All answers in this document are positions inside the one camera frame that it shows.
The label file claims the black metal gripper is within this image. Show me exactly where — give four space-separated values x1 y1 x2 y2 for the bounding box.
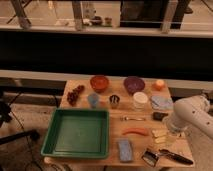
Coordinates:
142 149 193 167

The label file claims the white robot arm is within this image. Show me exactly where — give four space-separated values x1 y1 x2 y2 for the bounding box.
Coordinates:
142 95 213 167

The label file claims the purple bowl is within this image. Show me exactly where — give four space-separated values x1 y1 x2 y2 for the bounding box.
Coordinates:
123 76 145 94

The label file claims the orange-red bowl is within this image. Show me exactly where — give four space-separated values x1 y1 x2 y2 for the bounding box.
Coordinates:
90 75 109 93

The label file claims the orange carrot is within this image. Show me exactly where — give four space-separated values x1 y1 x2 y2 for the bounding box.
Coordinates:
122 128 149 136

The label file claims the black rectangular block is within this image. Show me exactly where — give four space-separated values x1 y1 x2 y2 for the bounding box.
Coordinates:
152 112 167 121

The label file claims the blue sponge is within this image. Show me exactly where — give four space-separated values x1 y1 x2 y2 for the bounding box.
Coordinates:
118 139 133 162

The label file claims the light blue cloth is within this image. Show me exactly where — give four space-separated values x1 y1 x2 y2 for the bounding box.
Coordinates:
150 95 173 110

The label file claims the metal fork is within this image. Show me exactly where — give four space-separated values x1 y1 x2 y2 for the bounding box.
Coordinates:
120 116 146 121

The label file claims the white plastic cup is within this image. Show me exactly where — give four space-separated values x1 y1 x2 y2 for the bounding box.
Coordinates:
133 92 148 109

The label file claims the orange fruit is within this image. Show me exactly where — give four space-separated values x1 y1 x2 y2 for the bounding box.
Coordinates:
153 79 165 91

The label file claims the small metal cup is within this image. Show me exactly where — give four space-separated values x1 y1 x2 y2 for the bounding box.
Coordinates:
109 95 120 108

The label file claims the blue plastic cup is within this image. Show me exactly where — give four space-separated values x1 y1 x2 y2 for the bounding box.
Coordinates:
87 93 99 108

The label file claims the green plastic tray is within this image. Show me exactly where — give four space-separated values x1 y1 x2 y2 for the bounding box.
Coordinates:
41 108 109 159

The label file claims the red grape bunch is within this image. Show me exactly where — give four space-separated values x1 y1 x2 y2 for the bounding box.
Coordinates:
67 85 85 106

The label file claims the black tripod stand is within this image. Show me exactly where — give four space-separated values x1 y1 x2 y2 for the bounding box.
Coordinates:
0 91 40 145

